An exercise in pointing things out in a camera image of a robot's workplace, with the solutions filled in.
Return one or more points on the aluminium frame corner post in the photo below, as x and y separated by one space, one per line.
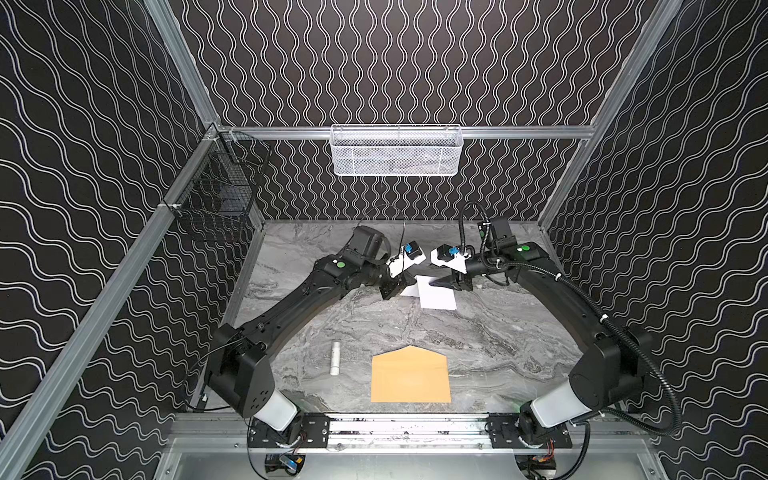
646 43
170 31

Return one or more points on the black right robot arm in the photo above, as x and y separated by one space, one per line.
608 372

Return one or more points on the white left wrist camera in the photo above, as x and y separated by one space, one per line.
409 255

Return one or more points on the aluminium back crossbar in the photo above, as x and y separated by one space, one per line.
378 131

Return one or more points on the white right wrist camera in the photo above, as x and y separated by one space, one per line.
449 256

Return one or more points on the black wire basket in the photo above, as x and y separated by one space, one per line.
215 206

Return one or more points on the white glue stick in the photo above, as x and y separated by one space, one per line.
335 359

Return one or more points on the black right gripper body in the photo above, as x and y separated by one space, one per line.
468 279

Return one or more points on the white wire mesh basket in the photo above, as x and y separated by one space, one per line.
396 155

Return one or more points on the white paper letter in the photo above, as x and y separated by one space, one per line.
431 297

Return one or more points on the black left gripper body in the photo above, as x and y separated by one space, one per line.
389 287

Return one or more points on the aluminium frame corner post right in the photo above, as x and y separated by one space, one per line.
646 43

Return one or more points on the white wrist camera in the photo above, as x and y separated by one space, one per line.
449 256
409 255

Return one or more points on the brown paper envelope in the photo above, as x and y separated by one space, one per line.
410 375

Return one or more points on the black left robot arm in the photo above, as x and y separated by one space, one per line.
238 365

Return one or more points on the aluminium frame corner post left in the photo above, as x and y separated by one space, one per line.
170 31

